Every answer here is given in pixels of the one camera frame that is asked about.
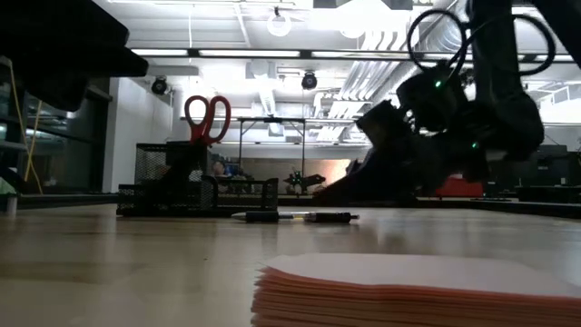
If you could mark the clear pen with black grip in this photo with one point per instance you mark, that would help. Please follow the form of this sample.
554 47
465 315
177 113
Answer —
327 217

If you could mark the green rounded object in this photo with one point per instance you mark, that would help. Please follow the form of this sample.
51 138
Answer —
5 184

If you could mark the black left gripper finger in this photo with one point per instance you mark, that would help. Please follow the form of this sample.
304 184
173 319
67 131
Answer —
68 72

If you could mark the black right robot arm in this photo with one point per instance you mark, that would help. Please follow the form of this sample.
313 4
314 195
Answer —
495 45

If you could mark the pink sticky note pad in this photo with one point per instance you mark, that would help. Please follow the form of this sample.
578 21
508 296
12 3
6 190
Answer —
408 295

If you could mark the black aluminium table frame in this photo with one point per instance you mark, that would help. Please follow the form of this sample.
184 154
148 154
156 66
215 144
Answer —
68 200

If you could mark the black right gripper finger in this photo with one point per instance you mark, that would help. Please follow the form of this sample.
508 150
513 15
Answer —
390 181

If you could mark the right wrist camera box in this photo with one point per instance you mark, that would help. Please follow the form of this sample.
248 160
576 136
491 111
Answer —
383 125

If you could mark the black mesh desk organizer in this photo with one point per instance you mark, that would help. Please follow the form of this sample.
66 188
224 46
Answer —
150 200

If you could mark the black ceiling spotlight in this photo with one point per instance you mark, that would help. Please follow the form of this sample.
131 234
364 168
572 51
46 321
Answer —
309 82
159 86

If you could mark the blue storage boxes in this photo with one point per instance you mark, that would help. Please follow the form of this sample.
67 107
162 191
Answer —
229 168

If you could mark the red storage bin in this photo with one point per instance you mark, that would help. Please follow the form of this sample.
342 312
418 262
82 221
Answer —
463 188

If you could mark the black metal frame stand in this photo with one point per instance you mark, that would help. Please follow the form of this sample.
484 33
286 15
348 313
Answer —
272 120

